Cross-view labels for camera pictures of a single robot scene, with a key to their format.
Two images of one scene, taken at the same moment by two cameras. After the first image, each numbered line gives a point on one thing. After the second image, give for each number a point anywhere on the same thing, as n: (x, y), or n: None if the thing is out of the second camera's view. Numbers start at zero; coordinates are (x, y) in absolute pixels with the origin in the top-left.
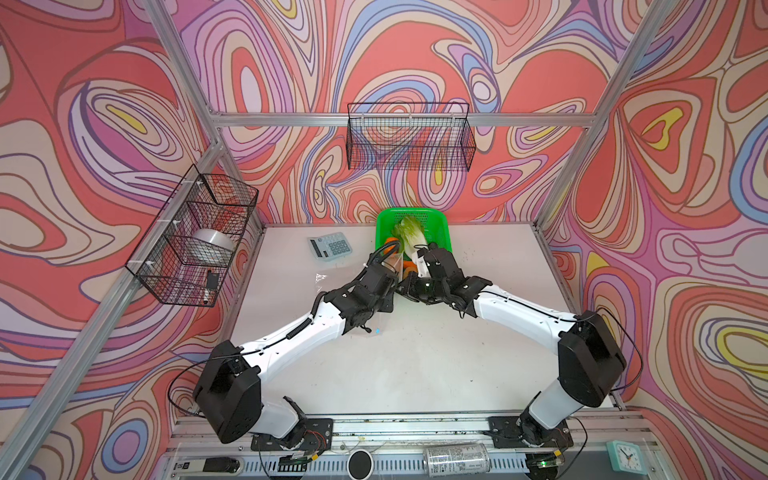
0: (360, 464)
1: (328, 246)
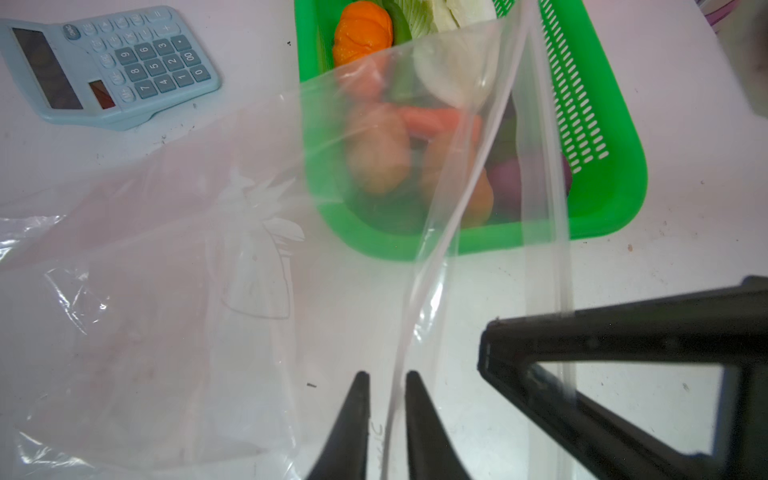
0: None
1: (111, 69)
